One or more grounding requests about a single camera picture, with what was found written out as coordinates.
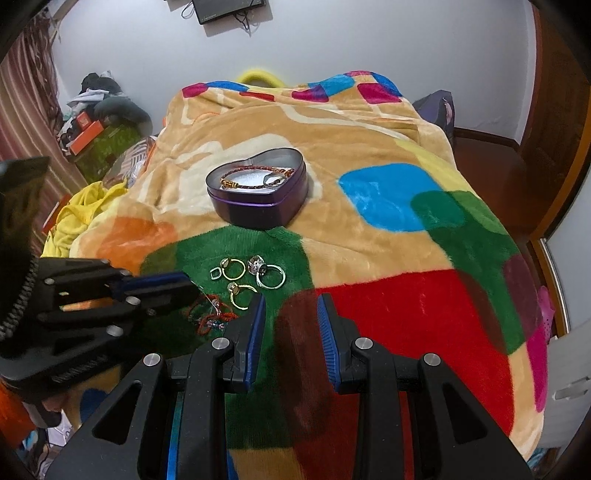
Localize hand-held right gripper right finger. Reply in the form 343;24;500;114
316;293;536;480

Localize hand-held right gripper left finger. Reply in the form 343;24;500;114
46;293;267;480

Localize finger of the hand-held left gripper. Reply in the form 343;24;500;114
39;286;201;365
38;257;195;298

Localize red string bracelet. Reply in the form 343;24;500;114
187;293;238;335

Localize purple heart-shaped tin box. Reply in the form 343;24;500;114
206;148;309;228

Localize yellow cloth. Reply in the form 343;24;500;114
41;180;139;259

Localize striped brown curtain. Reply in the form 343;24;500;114
0;18;70;241

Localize orange box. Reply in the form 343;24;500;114
69;121;105;155

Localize striped cloth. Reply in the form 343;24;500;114
104;137;157;186

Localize grey neck pillow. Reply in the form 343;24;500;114
92;97;153;136

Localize pile of clothes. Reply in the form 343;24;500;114
65;71;125;125

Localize colourful patchwork fleece blanket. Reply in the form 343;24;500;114
41;70;546;480

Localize pink plastic basket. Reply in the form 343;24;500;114
538;286;555;342

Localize yellow pillow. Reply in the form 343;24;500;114
238;68;283;88

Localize white cabinet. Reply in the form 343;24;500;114
545;226;591;448

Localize purple bag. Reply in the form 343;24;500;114
413;91;455;134

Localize gold ring with pearl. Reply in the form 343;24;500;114
226;282;259;310

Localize large silver ring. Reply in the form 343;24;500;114
255;264;287;290

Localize gold ring with stone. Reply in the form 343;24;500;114
221;258;247;280

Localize brown braided bracelet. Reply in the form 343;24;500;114
221;167;296;191

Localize black wall device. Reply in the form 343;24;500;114
191;0;269;25

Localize wooden door frame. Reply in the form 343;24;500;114
452;4;591;241

